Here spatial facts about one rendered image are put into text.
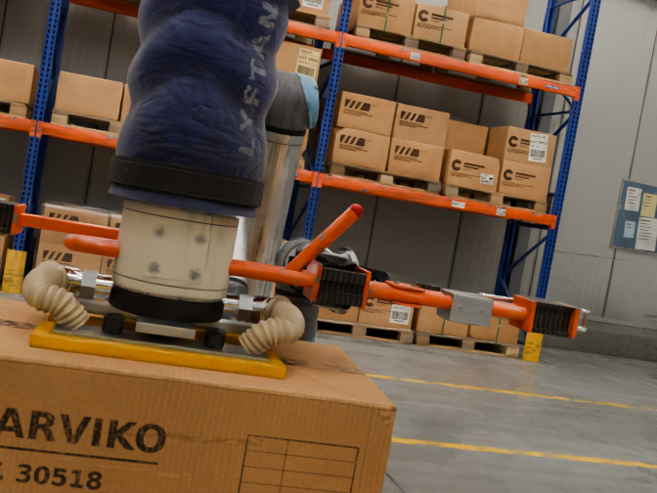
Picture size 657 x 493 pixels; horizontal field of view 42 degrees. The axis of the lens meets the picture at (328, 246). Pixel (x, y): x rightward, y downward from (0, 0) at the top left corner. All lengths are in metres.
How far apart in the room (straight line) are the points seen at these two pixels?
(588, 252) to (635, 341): 1.33
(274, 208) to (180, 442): 0.94
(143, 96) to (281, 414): 0.48
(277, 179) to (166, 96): 0.79
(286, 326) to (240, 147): 0.26
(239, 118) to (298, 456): 0.46
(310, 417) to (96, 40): 8.78
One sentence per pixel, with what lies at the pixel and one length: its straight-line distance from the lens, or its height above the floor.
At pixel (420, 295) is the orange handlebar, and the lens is 1.32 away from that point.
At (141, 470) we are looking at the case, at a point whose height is 0.95.
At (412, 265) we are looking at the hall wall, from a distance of 10.36.
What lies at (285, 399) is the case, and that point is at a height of 1.06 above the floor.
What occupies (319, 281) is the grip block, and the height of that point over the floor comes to 1.20.
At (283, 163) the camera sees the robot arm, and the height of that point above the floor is 1.39.
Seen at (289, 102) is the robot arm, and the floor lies 1.52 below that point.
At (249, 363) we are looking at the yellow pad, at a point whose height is 1.09.
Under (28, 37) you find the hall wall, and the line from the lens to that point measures 9.79.
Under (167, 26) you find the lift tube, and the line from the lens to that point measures 1.21.
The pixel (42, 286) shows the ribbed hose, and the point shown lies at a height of 1.15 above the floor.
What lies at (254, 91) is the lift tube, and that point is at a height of 1.46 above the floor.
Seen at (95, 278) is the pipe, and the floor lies 1.16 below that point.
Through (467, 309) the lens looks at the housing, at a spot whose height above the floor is 1.19.
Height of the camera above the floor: 1.32
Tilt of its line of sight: 3 degrees down
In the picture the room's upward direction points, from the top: 10 degrees clockwise
